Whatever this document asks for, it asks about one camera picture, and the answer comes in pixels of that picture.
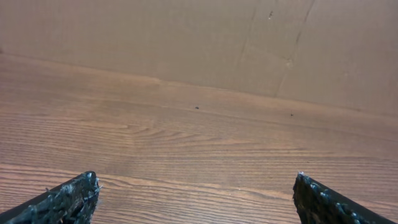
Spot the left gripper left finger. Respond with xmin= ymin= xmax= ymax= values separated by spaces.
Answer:
xmin=1 ymin=171 xmax=101 ymax=224

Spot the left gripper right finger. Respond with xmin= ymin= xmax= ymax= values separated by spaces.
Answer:
xmin=293 ymin=172 xmax=396 ymax=224

